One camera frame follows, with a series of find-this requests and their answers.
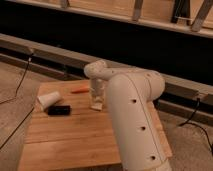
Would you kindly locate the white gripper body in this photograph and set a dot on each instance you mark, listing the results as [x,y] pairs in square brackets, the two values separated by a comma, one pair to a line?
[97,87]

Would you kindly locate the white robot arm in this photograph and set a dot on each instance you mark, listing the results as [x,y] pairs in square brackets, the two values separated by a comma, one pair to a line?
[126,92]

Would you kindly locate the black rectangular box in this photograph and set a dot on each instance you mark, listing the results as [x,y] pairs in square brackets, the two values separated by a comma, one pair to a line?
[59,110]

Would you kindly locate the white paper cup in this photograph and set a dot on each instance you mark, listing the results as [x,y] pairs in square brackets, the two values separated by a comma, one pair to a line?
[49,99]

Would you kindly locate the wooden board table top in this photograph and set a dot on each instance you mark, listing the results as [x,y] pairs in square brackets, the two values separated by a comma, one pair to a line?
[59,143]

